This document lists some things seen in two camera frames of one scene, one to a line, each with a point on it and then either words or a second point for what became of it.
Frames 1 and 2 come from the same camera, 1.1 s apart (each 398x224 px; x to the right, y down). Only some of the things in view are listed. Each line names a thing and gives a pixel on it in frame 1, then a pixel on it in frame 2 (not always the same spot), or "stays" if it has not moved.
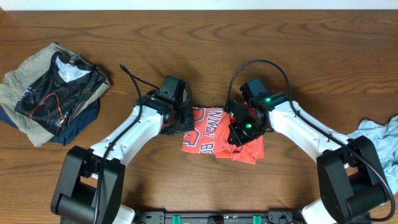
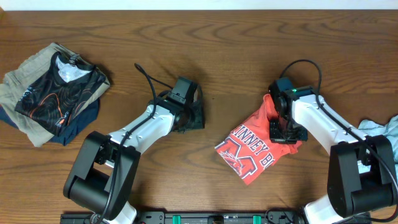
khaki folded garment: x=29 y=70 stays
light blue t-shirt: x=385 y=139 stays
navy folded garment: x=76 y=126 stays
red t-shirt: x=211 y=134 -> x=247 y=151
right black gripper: x=240 y=139 -> x=275 y=137
